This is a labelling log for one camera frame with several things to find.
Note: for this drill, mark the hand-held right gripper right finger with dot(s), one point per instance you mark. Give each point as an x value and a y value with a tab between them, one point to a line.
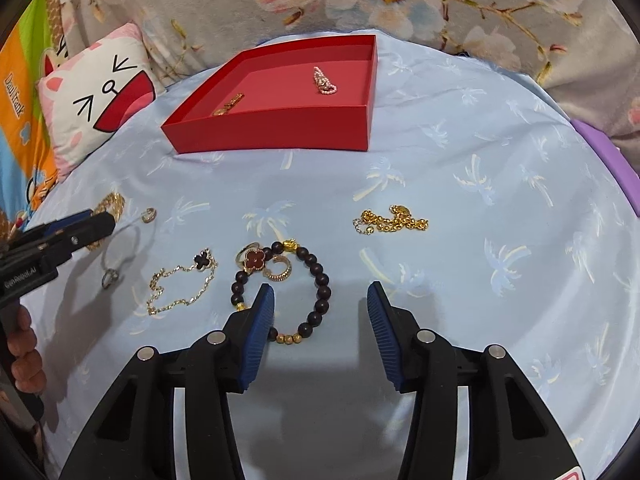
385	340

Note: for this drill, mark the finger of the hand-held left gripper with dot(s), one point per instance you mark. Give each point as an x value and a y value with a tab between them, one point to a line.
70	222
82	237

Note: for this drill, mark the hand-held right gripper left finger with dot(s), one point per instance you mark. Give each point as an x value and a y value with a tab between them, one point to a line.
257	335

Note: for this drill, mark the red cardboard box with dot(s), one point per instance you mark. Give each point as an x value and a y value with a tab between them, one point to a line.
280	130

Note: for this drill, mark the pearl bead jewelry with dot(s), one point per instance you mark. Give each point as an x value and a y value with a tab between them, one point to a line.
322	80

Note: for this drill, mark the person's left hand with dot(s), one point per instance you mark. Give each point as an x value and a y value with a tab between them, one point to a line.
25	350

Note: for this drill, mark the colourful cartoon cloth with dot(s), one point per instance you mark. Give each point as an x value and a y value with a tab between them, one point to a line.
20	125

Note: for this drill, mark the cat face pillow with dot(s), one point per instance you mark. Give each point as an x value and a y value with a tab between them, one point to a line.
90	100

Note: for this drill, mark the light blue palm-print cloth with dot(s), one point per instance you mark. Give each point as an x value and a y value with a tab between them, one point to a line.
450	160

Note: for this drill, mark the purple cushion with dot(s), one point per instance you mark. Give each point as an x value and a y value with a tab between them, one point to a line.
615	155

